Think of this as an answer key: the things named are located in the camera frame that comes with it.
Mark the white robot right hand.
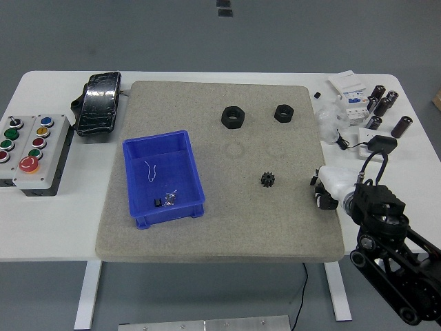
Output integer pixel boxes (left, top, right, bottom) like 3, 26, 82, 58
311, 165, 356, 211

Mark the small black hex nut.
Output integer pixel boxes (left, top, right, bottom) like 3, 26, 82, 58
274, 103, 296, 123

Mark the white cardboard box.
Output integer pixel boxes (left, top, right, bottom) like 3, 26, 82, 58
327, 70, 367, 96

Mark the large black hex nut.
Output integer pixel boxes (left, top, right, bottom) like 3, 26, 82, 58
220, 106, 247, 130

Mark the blue plastic box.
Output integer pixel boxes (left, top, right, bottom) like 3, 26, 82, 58
122, 129, 206, 231

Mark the grey emergency-stop control box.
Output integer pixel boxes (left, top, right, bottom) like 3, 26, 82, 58
12, 114, 72, 198

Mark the grey four-button control box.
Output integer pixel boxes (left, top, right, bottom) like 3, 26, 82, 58
0, 115, 37, 189

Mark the crumpled clear plastic bag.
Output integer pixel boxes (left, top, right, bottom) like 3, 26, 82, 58
316, 103, 349, 144

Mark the black power adapter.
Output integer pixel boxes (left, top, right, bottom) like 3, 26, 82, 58
367, 135, 398, 154

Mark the white circuit breaker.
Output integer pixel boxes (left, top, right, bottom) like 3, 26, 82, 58
336, 89, 369, 128

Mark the white table leg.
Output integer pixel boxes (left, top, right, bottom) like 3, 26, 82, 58
73, 261, 103, 330
323, 262, 353, 321

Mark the grey-brown mat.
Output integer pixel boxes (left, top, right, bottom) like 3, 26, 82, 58
94, 80, 345, 265

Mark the small clear plastic bag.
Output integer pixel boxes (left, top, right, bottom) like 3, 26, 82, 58
163, 188, 179, 208

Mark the white thread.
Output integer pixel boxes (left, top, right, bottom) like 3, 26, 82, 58
143, 159, 158, 183

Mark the black foil-wrapped device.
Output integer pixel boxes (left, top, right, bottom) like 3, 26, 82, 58
70, 71, 123, 138

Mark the black adapter cord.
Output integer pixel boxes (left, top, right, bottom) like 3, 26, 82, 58
334, 128, 371, 151

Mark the black hanging cable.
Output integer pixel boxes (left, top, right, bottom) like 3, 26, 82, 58
289, 262, 309, 331

